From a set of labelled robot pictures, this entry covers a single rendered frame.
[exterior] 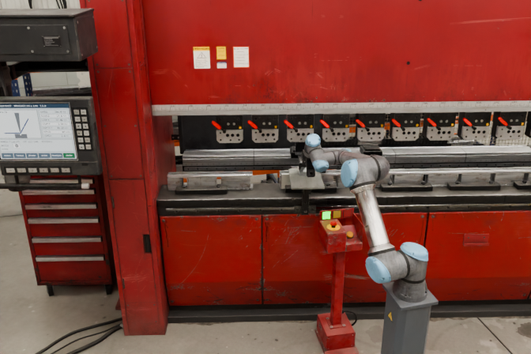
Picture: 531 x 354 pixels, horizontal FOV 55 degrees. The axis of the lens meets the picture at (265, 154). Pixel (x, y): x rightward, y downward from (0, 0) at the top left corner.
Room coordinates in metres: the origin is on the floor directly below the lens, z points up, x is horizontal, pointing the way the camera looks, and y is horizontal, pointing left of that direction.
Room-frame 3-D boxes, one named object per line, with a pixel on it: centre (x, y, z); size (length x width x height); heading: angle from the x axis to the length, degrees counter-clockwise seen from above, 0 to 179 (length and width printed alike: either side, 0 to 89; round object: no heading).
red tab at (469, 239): (2.61, -1.25, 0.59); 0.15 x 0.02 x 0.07; 91
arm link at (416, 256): (1.86, -0.63, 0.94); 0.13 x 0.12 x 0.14; 112
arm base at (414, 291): (1.86, -0.63, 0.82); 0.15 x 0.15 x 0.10
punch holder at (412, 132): (2.76, -0.80, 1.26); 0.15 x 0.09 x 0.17; 91
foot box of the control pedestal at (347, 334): (2.42, -0.42, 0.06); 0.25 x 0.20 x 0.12; 11
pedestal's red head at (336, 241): (2.45, -0.41, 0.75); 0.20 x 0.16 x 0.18; 101
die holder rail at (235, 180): (2.74, 0.33, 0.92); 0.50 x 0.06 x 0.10; 91
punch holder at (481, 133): (2.76, -1.20, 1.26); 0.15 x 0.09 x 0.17; 91
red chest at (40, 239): (3.07, 1.28, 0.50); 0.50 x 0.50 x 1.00; 1
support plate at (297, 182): (2.60, -0.23, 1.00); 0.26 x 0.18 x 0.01; 1
